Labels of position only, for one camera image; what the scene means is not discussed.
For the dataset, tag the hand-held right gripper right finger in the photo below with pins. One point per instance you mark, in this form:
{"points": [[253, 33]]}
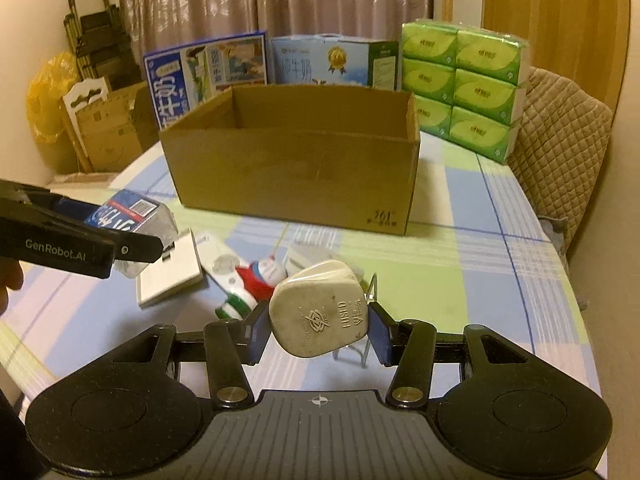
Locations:
{"points": [[378, 334]]}

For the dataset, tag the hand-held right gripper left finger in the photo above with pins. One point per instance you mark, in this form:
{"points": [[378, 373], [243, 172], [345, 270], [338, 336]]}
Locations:
{"points": [[257, 334]]}

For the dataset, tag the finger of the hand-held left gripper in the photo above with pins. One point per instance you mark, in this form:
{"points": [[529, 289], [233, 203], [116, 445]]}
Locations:
{"points": [[137, 251], [45, 205]]}

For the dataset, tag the small green white box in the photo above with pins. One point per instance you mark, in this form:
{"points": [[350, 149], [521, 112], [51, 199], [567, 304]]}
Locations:
{"points": [[235, 308]]}

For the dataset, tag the blue barcode packet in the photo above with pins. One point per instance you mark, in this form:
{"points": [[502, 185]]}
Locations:
{"points": [[135, 210]]}

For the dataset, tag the red round snack packet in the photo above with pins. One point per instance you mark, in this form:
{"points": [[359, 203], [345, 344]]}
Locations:
{"points": [[256, 280]]}

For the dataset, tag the white plug adapter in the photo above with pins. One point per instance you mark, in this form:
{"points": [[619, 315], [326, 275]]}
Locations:
{"points": [[315, 310]]}

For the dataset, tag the white remote control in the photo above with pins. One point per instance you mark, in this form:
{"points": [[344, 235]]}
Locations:
{"points": [[214, 249]]}

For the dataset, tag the clear plastic cup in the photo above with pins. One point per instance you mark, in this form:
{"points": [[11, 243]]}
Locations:
{"points": [[305, 260]]}

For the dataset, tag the brown cardboard box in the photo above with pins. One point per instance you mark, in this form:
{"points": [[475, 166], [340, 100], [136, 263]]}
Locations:
{"points": [[290, 170]]}

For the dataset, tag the person's left hand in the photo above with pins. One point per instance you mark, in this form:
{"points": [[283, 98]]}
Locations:
{"points": [[9, 282]]}

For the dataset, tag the flattened cardboard carton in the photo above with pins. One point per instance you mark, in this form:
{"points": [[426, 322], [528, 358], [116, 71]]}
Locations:
{"points": [[107, 135]]}

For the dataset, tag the yellow plastic bag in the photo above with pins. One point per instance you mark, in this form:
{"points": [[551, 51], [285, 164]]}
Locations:
{"points": [[47, 105]]}

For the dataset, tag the dark blue milk carton box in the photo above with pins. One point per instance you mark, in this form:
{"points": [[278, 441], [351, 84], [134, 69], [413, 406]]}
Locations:
{"points": [[172, 77]]}

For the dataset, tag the dark folding ladder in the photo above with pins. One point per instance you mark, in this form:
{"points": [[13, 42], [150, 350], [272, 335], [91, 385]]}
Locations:
{"points": [[97, 35]]}

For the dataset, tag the stack of green tissue packs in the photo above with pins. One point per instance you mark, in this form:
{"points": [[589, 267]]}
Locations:
{"points": [[465, 85]]}

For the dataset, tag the chair with quilted cover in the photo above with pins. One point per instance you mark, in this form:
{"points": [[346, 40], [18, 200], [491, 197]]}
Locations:
{"points": [[560, 140]]}

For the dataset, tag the light blue milk carton box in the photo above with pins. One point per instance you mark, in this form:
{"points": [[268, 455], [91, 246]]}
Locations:
{"points": [[330, 62]]}

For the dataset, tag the wooden door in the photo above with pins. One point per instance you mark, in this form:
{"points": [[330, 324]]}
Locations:
{"points": [[550, 15]]}

